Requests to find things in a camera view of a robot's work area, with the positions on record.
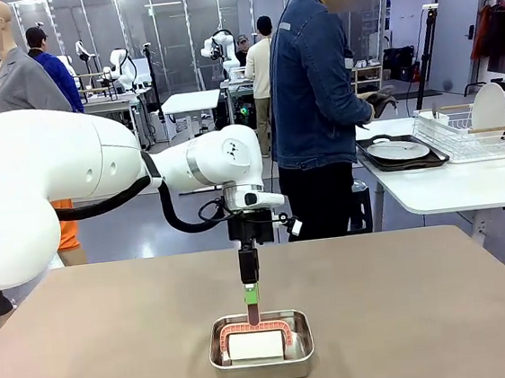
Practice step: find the small white wrist camera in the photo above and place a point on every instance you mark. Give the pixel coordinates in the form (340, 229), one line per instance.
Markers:
(295, 226)

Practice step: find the mannequin in grey jacket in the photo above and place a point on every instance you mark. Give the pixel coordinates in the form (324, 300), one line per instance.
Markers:
(16, 87)

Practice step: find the seated person with cap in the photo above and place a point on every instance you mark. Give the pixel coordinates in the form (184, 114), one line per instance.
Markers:
(242, 52)

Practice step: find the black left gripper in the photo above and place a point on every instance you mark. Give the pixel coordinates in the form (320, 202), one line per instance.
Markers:
(252, 227)

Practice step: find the white background table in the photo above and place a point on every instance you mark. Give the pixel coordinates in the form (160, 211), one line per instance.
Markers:
(191, 100)

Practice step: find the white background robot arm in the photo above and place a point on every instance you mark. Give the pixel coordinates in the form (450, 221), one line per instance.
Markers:
(122, 72)
(216, 48)

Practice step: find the person in blue jacket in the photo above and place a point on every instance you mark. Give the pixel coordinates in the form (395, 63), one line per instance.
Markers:
(60, 78)

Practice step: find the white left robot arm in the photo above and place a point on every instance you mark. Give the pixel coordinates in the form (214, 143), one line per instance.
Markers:
(31, 185)

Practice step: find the person right forearm denim sleeve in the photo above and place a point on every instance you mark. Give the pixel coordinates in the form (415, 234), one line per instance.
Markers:
(343, 107)

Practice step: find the round grey plate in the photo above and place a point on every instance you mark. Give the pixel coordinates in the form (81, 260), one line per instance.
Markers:
(395, 152)

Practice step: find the orange hanging garment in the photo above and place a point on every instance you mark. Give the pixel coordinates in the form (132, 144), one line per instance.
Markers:
(480, 34)

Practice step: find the white side table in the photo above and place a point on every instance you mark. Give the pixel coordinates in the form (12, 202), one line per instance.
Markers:
(460, 185)

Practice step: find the black tripod stand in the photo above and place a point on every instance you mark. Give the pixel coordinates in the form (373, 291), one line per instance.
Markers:
(430, 44)

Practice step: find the black plastic crate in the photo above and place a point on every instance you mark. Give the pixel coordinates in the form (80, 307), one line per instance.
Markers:
(362, 207)

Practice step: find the person in cream sweater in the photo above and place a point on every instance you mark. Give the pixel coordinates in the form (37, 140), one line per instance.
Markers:
(260, 71)

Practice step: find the rectangular stainless steel tray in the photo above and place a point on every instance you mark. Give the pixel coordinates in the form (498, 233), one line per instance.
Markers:
(263, 372)

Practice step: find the person right hand dark glove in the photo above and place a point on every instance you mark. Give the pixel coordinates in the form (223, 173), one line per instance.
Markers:
(381, 101)

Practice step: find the black storage cases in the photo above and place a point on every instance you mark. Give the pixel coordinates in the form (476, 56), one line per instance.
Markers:
(399, 64)

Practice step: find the white plate standing upright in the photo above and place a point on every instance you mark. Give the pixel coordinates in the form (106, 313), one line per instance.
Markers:
(490, 105)

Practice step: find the person in denim jacket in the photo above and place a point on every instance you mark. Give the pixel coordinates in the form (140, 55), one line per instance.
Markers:
(309, 79)

